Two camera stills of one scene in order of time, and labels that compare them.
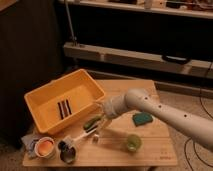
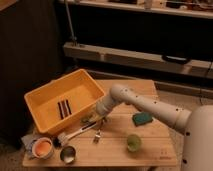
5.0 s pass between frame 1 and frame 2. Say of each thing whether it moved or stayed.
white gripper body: moved
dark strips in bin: stayed
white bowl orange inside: stayed
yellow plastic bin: stayed
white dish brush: moved
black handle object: stayed
